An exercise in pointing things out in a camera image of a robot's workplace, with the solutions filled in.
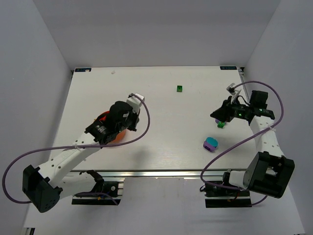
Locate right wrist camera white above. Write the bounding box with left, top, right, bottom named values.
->
left=226, top=83, right=241, bottom=103

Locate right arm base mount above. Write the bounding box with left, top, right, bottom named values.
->
left=200, top=183, right=252, bottom=208

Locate table front metal rail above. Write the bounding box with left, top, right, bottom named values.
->
left=67, top=169, right=226, bottom=178

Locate blue table label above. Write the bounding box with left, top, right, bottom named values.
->
left=74, top=68, right=91, bottom=72
left=220, top=66, right=237, bottom=70

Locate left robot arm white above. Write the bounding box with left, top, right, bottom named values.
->
left=22, top=95, right=143, bottom=213

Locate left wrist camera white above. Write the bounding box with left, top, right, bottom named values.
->
left=126, top=93, right=145, bottom=109

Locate left blue table label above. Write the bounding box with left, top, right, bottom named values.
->
left=74, top=68, right=91, bottom=72

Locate bright green lego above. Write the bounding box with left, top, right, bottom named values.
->
left=217, top=121, right=225, bottom=128

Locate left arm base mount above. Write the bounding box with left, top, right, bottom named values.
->
left=71, top=170, right=123, bottom=206

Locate right blue table label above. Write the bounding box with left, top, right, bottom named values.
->
left=220, top=66, right=237, bottom=70

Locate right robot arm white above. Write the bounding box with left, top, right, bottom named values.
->
left=210, top=89, right=295, bottom=198

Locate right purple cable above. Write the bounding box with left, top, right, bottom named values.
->
left=200, top=81, right=285, bottom=206

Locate dark green lego brick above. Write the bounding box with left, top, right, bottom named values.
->
left=177, top=85, right=183, bottom=93

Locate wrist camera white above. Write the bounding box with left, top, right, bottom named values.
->
left=226, top=83, right=241, bottom=103
left=126, top=93, right=145, bottom=109

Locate orange round divided container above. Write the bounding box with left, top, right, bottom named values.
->
left=94, top=111, right=126, bottom=144

